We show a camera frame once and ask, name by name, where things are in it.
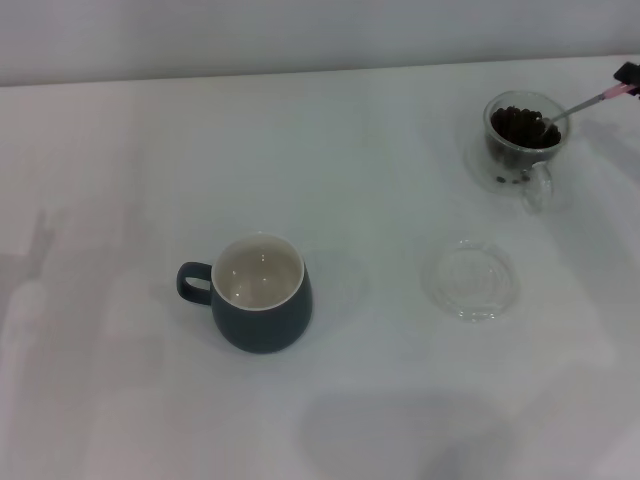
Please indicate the double-walled glass cup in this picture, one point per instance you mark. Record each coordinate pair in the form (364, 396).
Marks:
(537, 192)

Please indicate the dark blue ceramic mug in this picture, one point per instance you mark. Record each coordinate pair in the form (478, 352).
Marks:
(265, 325)

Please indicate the clear glass saucer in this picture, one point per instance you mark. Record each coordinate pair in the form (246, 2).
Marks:
(470, 285)

